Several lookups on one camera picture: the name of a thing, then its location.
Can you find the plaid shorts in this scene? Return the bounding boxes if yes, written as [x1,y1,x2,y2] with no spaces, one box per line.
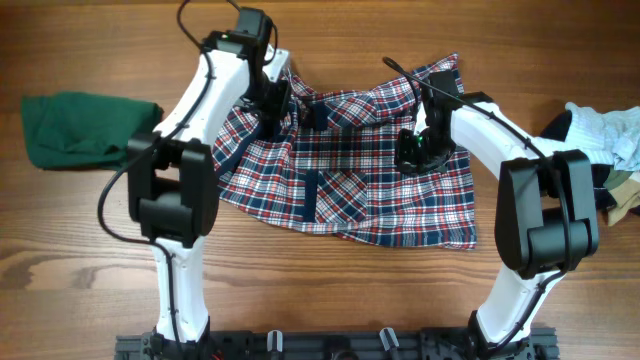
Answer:
[213,71,477,249]

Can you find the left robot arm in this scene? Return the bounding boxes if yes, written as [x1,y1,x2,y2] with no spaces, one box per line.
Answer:
[127,7,291,359]

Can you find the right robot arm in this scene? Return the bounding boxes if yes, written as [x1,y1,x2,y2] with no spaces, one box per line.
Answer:
[395,71,599,359]

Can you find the light blue striped garment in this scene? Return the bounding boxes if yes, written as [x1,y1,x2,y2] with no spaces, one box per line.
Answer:
[535,102,639,172]

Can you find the olive tan garment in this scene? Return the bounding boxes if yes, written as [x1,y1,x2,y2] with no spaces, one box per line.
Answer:
[604,170,639,226]

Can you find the green folded cloth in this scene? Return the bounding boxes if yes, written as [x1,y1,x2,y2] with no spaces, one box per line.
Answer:
[21,92,163,170]

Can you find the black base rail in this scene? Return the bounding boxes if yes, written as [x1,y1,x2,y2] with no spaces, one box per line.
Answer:
[114,327,559,360]

